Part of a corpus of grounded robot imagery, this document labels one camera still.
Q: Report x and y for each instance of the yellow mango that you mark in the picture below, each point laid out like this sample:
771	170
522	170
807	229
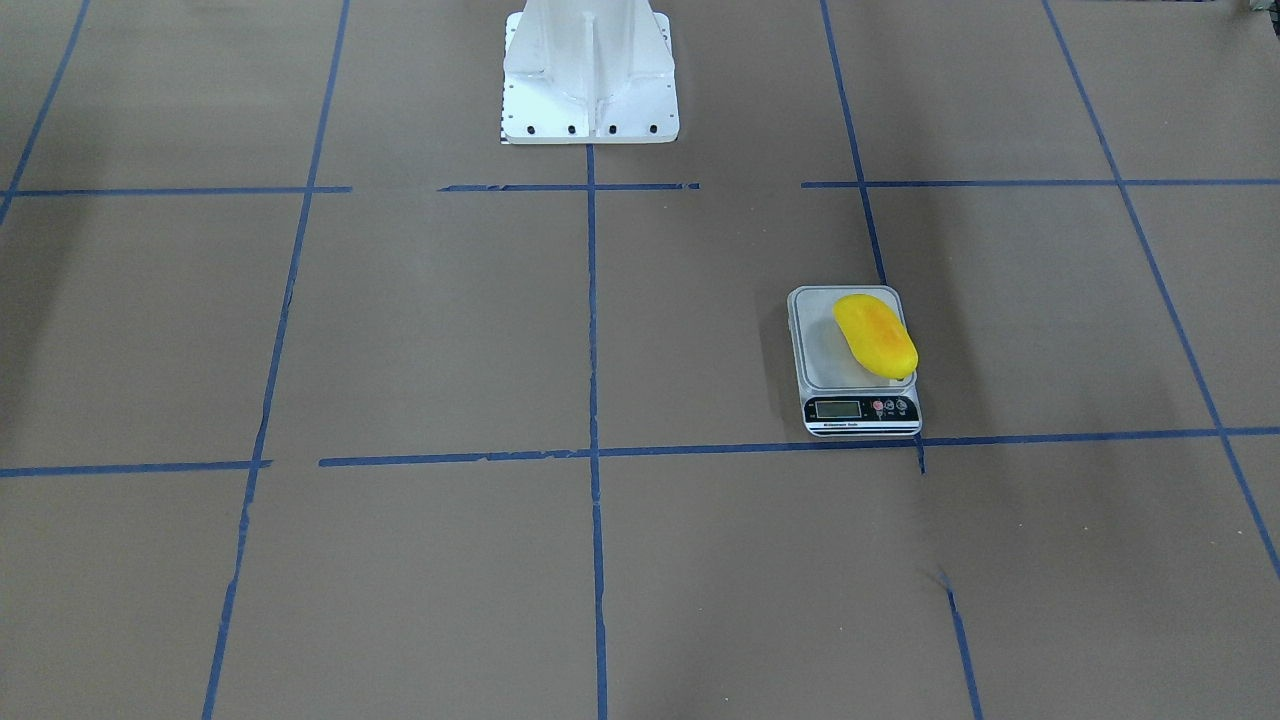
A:
876	337

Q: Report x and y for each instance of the silver digital kitchen scale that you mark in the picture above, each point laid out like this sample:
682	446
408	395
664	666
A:
838	397

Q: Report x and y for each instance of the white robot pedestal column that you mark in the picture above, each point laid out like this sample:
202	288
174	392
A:
588	72

